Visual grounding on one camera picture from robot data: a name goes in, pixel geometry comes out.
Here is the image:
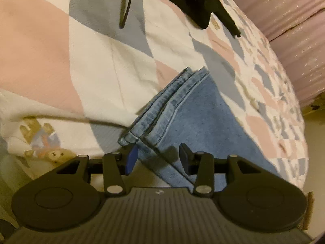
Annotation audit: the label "diamond patchwork quilt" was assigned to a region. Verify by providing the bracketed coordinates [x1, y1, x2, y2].
[1, 0, 308, 190]

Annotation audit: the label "blue denim jeans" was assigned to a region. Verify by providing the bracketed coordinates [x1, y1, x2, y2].
[118, 68, 278, 190]

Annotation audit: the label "pink patterned curtain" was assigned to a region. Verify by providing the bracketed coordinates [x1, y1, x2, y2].
[234, 0, 324, 106]

